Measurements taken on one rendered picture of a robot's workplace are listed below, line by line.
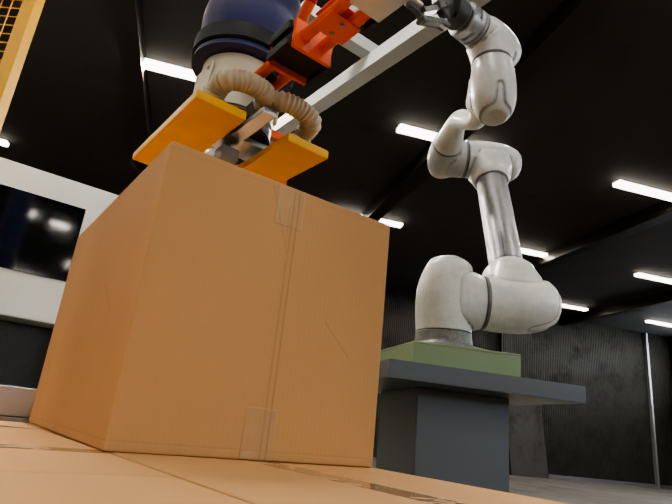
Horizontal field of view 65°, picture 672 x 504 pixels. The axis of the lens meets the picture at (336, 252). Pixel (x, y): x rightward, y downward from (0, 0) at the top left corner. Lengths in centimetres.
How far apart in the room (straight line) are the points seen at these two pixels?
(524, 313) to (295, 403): 87
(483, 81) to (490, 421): 83
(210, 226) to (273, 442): 31
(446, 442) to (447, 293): 38
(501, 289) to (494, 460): 43
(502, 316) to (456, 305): 13
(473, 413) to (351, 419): 60
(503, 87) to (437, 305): 57
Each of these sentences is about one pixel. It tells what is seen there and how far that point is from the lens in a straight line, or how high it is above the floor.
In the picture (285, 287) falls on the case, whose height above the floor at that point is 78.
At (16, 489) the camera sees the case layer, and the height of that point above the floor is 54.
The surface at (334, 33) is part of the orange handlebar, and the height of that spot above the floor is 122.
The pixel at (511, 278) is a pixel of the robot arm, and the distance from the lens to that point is 154.
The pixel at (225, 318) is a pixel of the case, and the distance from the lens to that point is 74.
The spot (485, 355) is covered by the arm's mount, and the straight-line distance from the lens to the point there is 139.
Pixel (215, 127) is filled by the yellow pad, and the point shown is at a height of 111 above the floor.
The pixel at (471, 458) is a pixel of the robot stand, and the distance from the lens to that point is 139.
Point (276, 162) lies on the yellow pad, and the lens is 113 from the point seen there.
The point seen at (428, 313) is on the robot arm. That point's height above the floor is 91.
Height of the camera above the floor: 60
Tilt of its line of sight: 18 degrees up
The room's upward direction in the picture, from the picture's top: 6 degrees clockwise
